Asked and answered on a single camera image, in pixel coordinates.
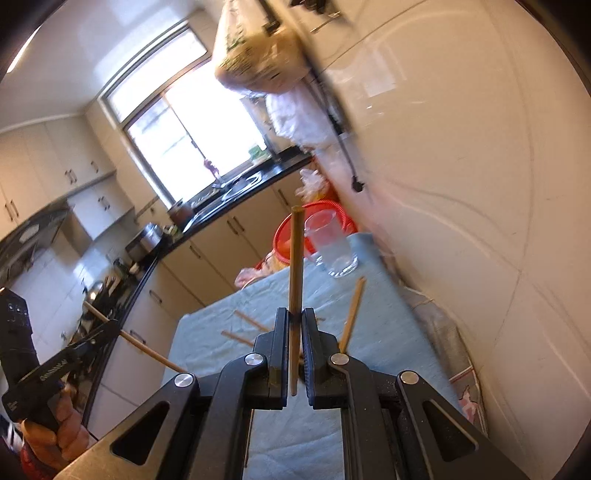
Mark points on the kitchen window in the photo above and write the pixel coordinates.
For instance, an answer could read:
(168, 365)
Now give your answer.
(184, 129)

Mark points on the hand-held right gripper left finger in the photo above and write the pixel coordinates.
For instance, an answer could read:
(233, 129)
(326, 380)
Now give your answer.
(280, 350)

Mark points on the red plastic basket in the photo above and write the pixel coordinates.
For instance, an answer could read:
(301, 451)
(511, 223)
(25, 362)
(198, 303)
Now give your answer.
(281, 240)

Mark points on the beige upper kitchen cabinets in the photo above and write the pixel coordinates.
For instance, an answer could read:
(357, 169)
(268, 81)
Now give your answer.
(46, 161)

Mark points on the person's left hand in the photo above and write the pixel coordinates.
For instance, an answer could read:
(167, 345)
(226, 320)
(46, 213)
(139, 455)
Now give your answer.
(64, 438)

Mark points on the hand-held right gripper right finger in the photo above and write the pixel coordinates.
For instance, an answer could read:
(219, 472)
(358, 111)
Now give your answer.
(310, 355)

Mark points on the pink plastic bag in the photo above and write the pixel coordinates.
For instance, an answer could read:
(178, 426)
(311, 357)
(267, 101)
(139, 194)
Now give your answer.
(251, 277)

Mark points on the metal wall hook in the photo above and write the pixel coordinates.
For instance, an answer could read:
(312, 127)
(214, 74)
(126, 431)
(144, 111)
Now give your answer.
(318, 5)

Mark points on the set of wooden chopsticks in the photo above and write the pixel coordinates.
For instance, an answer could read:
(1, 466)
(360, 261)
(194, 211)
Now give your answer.
(353, 314)

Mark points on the patterned cloth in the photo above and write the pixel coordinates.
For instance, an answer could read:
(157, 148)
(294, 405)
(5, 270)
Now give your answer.
(466, 397)

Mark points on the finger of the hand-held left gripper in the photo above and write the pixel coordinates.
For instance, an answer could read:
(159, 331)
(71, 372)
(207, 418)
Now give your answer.
(99, 339)

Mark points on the steel kitchen sink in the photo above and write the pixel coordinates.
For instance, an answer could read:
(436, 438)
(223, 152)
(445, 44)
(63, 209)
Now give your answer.
(240, 184)

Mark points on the glass mug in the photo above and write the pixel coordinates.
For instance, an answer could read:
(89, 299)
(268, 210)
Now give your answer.
(332, 249)

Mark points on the green sponge pack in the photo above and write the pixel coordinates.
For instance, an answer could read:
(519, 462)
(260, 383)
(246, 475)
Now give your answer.
(258, 153)

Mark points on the brown cooking pot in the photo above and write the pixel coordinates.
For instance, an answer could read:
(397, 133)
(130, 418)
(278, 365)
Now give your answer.
(180, 213)

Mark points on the yellowish hanging plastic bag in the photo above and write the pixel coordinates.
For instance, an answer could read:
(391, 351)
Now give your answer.
(258, 55)

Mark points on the blue-grey table cloth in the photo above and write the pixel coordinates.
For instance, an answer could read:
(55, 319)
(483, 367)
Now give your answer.
(392, 323)

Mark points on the dark range hood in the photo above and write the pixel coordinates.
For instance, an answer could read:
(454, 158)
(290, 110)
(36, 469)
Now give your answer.
(32, 235)

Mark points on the crumpled clear plastic bag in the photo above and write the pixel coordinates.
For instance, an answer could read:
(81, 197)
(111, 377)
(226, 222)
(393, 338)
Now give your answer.
(311, 182)

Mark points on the purple window ornament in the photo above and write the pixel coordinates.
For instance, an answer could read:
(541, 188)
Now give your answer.
(211, 167)

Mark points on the beige lower kitchen cabinets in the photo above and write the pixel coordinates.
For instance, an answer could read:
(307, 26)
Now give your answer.
(217, 249)

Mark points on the brown wooden chopstick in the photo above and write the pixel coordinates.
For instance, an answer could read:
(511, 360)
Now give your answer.
(138, 344)
(296, 258)

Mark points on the beige kitchen cabinets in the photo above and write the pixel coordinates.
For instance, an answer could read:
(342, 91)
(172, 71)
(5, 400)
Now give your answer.
(217, 249)
(46, 161)

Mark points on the silver rice cooker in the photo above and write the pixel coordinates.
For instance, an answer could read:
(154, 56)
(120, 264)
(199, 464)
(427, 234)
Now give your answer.
(145, 240)

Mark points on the black kitchen countertop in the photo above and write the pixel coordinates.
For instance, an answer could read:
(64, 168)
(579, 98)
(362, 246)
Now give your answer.
(277, 166)

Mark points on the white hanging plastic bag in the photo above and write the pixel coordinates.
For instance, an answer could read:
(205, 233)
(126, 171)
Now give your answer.
(295, 115)

